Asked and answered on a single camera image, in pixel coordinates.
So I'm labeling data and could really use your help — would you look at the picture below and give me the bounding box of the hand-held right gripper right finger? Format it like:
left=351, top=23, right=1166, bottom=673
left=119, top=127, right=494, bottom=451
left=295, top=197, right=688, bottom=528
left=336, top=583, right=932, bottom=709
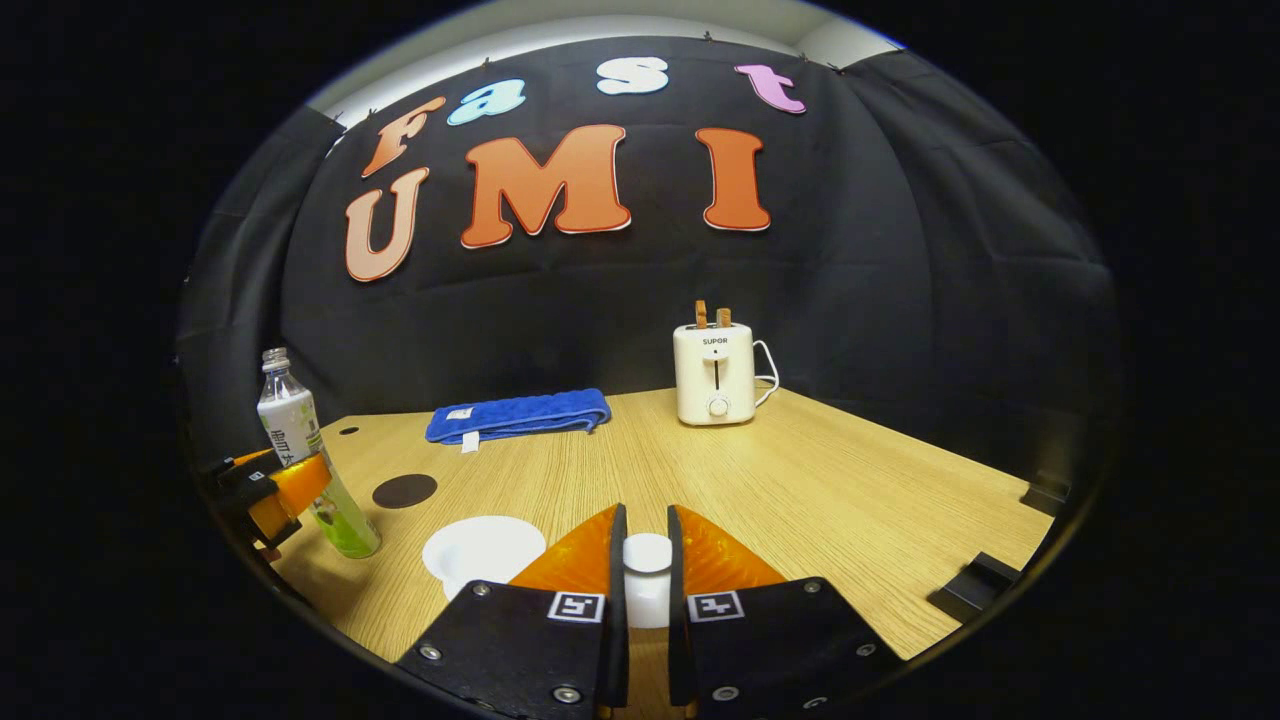
left=667, top=504, right=906, bottom=719

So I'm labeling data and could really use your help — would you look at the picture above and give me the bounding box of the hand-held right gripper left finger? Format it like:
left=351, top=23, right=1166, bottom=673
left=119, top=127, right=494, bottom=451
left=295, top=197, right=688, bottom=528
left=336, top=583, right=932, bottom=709
left=395, top=503, right=631, bottom=719

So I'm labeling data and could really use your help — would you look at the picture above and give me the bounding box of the white teacup lid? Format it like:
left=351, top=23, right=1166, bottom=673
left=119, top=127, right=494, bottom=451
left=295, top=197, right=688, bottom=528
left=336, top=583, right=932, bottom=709
left=622, top=533, right=673, bottom=629

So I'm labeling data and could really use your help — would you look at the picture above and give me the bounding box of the clear water bottle green label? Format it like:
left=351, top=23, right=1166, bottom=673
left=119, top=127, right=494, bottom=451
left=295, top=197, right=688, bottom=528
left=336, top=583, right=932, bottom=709
left=257, top=347, right=383, bottom=559

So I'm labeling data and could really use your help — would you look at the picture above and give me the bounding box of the dark round coaster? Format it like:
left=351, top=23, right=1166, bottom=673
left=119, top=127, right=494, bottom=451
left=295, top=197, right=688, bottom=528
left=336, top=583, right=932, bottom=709
left=372, top=474, right=439, bottom=509

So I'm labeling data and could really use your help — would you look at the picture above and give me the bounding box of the white teacup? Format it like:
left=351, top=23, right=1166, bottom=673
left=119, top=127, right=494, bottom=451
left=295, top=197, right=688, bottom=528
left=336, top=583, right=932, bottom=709
left=422, top=516, right=547, bottom=601

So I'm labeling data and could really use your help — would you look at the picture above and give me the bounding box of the blue folded towel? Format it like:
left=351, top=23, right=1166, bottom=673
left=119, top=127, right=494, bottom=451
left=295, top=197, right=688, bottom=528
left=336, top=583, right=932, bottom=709
left=425, top=388, right=612, bottom=453

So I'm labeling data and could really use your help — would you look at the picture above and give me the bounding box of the cream toaster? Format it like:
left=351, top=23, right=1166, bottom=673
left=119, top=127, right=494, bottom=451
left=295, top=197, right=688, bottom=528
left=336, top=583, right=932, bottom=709
left=672, top=322, right=757, bottom=427

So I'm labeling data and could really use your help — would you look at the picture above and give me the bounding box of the black table clamp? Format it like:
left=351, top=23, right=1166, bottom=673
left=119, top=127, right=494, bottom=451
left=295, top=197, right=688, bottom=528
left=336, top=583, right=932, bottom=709
left=1020, top=470, right=1073, bottom=516
left=928, top=552, right=1023, bottom=623

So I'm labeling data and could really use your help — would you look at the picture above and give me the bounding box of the black backdrop cloth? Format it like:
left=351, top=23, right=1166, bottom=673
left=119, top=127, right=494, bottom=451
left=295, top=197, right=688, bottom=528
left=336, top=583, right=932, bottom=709
left=175, top=35, right=1119, bottom=501

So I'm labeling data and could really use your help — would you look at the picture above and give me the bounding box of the white toaster cable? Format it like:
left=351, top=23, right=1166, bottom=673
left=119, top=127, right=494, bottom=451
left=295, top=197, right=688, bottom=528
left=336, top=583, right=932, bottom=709
left=752, top=340, right=781, bottom=406

